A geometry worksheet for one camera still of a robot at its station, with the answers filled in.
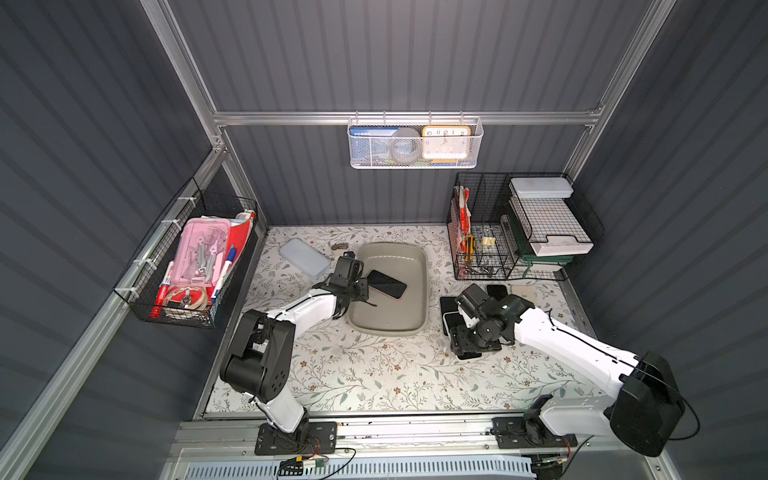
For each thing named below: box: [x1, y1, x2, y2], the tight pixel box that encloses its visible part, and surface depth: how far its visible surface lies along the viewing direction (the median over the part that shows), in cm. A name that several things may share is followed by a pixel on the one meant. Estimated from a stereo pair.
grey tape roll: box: [390, 127, 422, 163], surface depth 89 cm
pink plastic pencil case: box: [172, 218, 231, 287], surface depth 73 cm
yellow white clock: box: [422, 125, 472, 160], surface depth 90 cm
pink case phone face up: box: [367, 269, 408, 301], surface depth 104 cm
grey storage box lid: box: [279, 238, 332, 279], surface depth 114 cm
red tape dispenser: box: [166, 286, 214, 310], surface depth 68 cm
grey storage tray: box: [347, 241, 429, 337], surface depth 104 cm
